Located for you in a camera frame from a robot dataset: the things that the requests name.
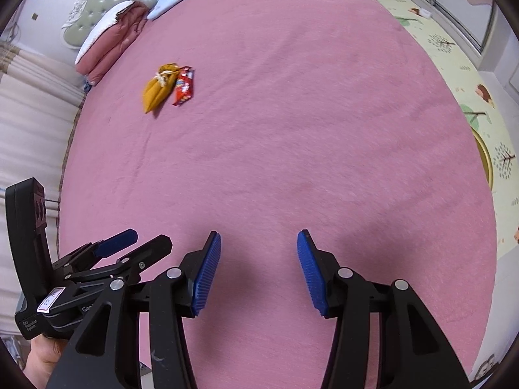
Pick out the small red snack wrapper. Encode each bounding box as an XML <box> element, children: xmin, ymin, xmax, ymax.
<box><xmin>172</xmin><ymin>66</ymin><xmax>195</xmax><ymax>107</ymax></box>

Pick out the beige curtain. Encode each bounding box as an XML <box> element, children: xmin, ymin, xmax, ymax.
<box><xmin>0</xmin><ymin>41</ymin><xmax>88</xmax><ymax>333</ymax></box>

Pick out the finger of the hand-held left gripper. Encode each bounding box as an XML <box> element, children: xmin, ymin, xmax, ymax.
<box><xmin>67</xmin><ymin>234</ymin><xmax>173</xmax><ymax>288</ymax></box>
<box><xmin>53</xmin><ymin>229</ymin><xmax>139</xmax><ymax>270</ymax></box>

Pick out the white folded blanket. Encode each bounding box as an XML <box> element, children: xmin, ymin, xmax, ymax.
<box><xmin>75</xmin><ymin>1</ymin><xmax>136</xmax><ymax>65</ymax></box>

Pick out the printed play mat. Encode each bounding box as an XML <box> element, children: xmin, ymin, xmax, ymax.
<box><xmin>365</xmin><ymin>0</ymin><xmax>519</xmax><ymax>382</ymax></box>

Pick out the person's left hand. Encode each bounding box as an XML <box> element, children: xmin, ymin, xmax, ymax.
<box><xmin>22</xmin><ymin>334</ymin><xmax>69</xmax><ymax>389</ymax></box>

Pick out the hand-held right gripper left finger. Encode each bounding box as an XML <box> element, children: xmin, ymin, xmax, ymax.
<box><xmin>45</xmin><ymin>230</ymin><xmax>222</xmax><ymax>389</ymax></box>

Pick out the pink bed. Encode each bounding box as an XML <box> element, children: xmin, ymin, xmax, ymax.
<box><xmin>57</xmin><ymin>0</ymin><xmax>497</xmax><ymax>389</ymax></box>

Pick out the gold rimmed bin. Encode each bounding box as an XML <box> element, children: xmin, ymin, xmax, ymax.
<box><xmin>472</xmin><ymin>132</ymin><xmax>494</xmax><ymax>192</ymax></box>

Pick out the folded pink quilt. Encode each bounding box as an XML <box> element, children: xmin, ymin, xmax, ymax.
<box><xmin>77</xmin><ymin>2</ymin><xmax>149</xmax><ymax>86</ymax></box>

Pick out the mustard drawstring pouch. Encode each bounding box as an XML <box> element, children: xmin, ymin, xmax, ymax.
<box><xmin>142</xmin><ymin>63</ymin><xmax>180</xmax><ymax>115</ymax></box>

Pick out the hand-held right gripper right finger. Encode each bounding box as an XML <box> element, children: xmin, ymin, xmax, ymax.
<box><xmin>297</xmin><ymin>229</ymin><xmax>465</xmax><ymax>389</ymax></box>

